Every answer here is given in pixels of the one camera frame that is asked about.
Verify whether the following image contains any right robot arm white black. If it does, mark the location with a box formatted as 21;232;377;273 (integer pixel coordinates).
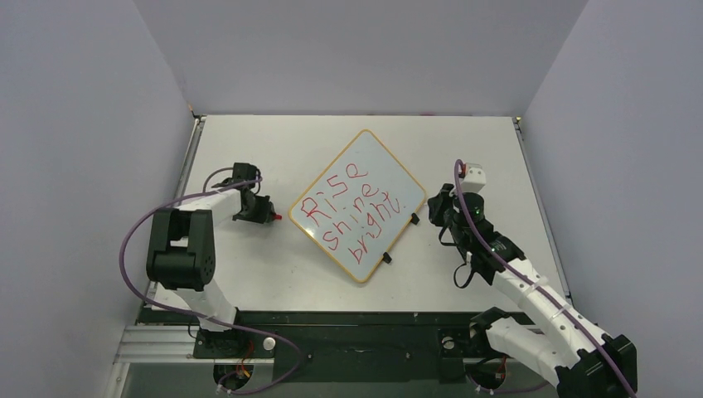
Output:
428;183;638;397

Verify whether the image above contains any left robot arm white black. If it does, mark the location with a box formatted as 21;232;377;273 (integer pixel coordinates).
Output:
146;163;279;357

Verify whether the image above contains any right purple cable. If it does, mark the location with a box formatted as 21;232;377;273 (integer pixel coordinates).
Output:
453;159;638;398

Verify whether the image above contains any left aluminium rail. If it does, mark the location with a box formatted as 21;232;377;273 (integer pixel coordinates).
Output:
143;115;207;308

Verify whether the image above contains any yellow framed whiteboard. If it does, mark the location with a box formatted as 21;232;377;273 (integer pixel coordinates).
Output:
288;129;427;284

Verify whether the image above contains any aluminium rail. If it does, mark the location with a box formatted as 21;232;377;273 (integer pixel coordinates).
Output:
511;116;573;303
143;115;207;308

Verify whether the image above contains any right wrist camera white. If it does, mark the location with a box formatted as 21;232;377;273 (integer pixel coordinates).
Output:
459;163;487;193

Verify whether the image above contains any right aluminium rail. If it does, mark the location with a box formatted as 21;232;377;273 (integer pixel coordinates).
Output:
511;116;573;303

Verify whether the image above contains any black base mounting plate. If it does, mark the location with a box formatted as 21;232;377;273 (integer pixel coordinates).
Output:
137;308;506;386

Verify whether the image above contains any front aluminium extrusion bar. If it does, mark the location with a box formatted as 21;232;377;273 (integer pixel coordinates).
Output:
114;326;196;363

